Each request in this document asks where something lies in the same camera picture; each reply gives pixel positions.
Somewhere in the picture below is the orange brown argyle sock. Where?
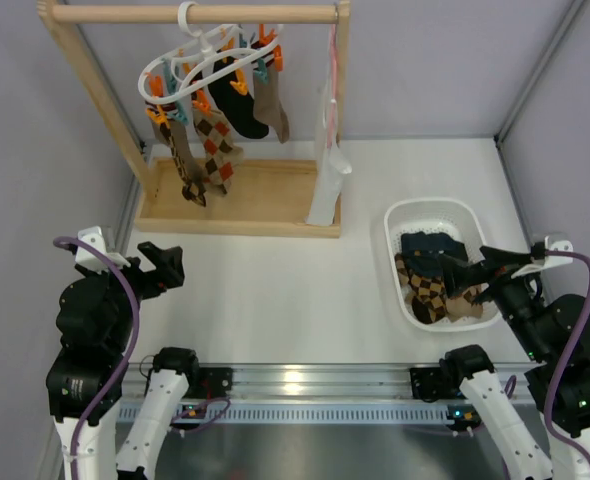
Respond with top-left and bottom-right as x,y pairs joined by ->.
192,106 -> 244,196

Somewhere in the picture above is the black sock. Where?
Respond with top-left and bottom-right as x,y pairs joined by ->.
208,72 -> 269,140

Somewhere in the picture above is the white plastic clip hanger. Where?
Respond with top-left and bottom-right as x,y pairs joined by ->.
137,1 -> 284,106

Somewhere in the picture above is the tan brown argyle sock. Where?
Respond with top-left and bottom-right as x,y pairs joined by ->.
168,120 -> 206,207

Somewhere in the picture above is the taupe striped-cuff sock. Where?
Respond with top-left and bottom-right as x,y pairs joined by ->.
146,104 -> 205,188

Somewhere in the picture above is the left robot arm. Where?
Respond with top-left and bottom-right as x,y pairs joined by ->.
46,237 -> 199,479

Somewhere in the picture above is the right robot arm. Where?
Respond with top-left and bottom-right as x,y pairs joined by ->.
438,240 -> 590,479

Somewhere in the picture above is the socks pile in basket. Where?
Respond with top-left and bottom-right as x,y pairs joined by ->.
394,232 -> 483,326

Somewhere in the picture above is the taupe sock on hanger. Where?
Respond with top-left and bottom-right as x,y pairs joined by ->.
253,65 -> 290,143

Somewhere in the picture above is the pink hanger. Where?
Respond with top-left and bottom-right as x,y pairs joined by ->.
324,24 -> 337,149

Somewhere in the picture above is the white plastic basket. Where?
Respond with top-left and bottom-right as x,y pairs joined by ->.
384,198 -> 501,333

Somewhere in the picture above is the wooden clothes rack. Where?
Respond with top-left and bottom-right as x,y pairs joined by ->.
36,1 -> 351,238

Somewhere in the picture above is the white hanging garment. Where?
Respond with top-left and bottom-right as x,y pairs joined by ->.
306,73 -> 352,226

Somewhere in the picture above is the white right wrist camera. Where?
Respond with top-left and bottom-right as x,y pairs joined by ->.
512,233 -> 574,278

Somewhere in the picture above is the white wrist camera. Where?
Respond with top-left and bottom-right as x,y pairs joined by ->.
75,226 -> 130,272
512,233 -> 574,278

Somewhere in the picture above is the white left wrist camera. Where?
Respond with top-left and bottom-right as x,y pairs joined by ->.
75,226 -> 130,272

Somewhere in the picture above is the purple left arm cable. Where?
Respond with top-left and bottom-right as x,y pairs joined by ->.
53,235 -> 142,480

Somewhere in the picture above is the aluminium mounting rail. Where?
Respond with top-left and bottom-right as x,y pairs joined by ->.
114,363 -> 541,426

